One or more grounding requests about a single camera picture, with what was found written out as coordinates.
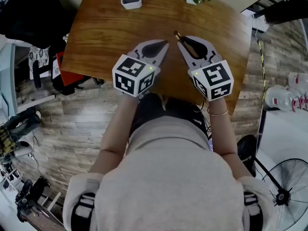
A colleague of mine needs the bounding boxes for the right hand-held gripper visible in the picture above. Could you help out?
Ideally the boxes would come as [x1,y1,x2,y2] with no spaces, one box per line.
[177,35,235,103]

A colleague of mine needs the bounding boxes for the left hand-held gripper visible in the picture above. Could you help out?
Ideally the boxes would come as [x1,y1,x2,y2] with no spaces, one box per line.
[111,39,170,98]

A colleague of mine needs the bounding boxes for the person's right forearm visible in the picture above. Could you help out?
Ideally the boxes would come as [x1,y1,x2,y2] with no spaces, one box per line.
[206,96,253,178]

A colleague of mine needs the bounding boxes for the person's left forearm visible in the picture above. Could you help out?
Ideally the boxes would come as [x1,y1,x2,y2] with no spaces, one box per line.
[89,93,141,176]

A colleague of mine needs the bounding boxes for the person's black trousers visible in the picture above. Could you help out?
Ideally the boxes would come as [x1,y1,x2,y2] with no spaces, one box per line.
[130,92,210,140]

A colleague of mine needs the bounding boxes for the yellow black striped strip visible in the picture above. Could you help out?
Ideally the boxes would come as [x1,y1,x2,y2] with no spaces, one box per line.
[256,39,267,101]

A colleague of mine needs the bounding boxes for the red box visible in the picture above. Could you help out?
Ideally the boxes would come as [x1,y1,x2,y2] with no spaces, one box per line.
[55,51,85,87]

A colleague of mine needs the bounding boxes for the white stool with patterned cushion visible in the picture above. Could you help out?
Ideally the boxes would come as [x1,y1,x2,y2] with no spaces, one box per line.
[28,45,53,79]

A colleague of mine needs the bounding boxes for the black office chair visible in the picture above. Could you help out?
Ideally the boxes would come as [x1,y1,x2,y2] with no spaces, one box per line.
[0,0,106,96]

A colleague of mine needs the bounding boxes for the person's beige shirt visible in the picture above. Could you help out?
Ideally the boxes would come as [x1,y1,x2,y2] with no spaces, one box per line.
[62,115,275,231]

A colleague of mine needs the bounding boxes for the white desk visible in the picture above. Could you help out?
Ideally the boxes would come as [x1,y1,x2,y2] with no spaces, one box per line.
[0,41,56,120]

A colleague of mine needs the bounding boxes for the black tripod device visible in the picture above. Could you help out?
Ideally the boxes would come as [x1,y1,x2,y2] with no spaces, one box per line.
[15,176,51,223]

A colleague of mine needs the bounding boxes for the thin gold bracelet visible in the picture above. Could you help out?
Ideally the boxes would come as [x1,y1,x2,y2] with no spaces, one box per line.
[206,106,230,117]

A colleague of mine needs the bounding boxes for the dark wooden post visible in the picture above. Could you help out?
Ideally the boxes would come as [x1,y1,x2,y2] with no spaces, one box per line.
[253,0,308,26]

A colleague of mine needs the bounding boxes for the black pedestal fan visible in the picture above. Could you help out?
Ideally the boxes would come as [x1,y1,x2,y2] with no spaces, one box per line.
[236,134,308,231]

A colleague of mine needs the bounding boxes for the black shoulder strap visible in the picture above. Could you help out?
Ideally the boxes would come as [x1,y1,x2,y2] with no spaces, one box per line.
[71,192,96,231]
[243,191,263,231]

